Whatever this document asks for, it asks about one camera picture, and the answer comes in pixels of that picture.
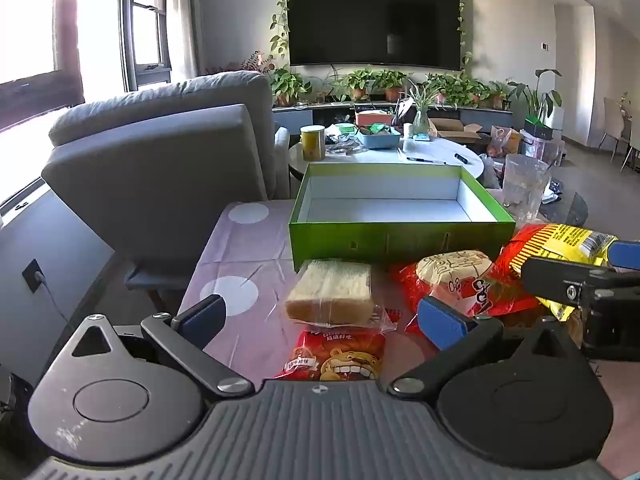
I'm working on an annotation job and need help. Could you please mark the glass vase with spider plant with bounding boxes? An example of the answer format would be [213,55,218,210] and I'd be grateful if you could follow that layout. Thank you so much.
[405,80,441,136]

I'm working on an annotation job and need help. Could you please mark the black framed window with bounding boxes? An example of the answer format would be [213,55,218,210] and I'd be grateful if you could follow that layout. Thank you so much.
[120,0,173,92]

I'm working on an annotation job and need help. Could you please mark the pink dotted tablecloth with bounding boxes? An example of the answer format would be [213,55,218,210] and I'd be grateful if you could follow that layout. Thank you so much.
[177,187,640,480]

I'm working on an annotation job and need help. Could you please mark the green black box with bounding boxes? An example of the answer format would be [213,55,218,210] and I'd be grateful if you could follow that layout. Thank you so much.
[524,116,555,140]

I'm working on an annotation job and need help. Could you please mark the pink plastic bag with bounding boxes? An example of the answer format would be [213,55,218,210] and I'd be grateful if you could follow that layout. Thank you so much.
[487,125,523,158]

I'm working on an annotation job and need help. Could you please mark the red bun packet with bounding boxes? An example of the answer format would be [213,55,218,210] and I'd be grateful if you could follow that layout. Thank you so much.
[389,250,543,336]

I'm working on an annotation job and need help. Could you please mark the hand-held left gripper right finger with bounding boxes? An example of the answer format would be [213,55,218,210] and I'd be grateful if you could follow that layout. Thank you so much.
[389,296,581,402]

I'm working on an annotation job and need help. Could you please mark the green cardboard box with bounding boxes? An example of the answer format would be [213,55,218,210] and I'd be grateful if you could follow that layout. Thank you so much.
[289,162,517,272]

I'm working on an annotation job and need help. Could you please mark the black power cable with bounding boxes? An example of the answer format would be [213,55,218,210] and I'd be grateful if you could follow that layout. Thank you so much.
[37,272,71,326]

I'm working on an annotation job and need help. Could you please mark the yellow can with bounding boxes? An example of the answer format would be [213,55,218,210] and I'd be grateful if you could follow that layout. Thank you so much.
[300,125,327,162]

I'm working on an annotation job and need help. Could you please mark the round white table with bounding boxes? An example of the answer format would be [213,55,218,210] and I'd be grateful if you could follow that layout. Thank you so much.
[290,135,485,181]

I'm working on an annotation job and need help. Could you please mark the grey sofa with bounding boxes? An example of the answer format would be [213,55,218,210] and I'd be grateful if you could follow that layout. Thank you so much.
[41,71,291,311]

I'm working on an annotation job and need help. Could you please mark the black television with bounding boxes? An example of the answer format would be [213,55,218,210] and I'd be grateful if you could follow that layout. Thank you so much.
[286,0,462,72]

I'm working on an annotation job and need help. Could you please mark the red storage box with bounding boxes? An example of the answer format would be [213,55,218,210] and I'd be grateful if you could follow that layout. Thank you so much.
[355,110,396,128]

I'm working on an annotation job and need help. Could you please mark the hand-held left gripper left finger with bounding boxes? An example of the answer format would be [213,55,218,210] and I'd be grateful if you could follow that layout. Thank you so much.
[59,294,254,401]

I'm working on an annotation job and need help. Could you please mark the blue basket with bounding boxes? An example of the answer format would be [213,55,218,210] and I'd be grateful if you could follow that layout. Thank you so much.
[356,127,402,151]

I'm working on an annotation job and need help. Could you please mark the row of potted plants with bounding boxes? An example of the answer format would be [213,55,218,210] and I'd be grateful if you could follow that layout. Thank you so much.
[270,66,512,109]

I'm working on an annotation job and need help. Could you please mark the red yellow snack bag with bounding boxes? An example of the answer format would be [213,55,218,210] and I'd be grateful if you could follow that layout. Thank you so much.
[492,223,618,321]

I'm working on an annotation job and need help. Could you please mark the clear plastic wrappers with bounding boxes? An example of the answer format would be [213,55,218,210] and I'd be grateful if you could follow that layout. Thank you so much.
[325,132,361,156]

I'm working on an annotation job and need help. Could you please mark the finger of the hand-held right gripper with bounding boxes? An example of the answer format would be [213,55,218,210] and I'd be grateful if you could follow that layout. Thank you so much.
[607,240,640,271]
[520,256,640,311]

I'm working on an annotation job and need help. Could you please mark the grey television cabinet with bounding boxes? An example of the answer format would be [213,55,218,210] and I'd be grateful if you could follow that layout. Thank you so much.
[272,102,513,136]

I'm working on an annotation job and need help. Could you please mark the large bright window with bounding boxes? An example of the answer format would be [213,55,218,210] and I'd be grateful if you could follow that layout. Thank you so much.
[0,0,83,131]

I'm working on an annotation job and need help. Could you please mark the clear storage bin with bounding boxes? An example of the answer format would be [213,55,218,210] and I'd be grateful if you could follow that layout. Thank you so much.
[520,137,568,166]

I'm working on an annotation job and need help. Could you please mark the clear bread packet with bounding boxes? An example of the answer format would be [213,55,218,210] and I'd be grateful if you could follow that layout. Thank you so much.
[284,258,398,333]

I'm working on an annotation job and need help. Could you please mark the dining chairs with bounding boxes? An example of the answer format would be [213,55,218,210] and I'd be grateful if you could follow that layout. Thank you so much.
[598,97,640,171]

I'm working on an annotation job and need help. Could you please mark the glass mug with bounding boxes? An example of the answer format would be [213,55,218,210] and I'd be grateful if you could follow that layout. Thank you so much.
[501,154,553,222]

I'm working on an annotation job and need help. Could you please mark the dark round side table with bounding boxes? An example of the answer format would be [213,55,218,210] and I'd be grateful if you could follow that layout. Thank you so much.
[542,180,591,226]

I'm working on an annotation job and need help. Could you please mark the red cartoon snack packet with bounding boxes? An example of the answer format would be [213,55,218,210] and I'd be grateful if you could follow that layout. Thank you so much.
[274,329,387,382]

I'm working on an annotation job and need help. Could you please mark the black wall socket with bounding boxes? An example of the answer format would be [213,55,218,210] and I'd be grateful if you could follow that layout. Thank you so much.
[22,259,45,293]

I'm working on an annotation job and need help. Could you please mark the open cardboard box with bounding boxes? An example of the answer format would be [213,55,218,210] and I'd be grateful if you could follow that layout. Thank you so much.
[430,117,482,143]

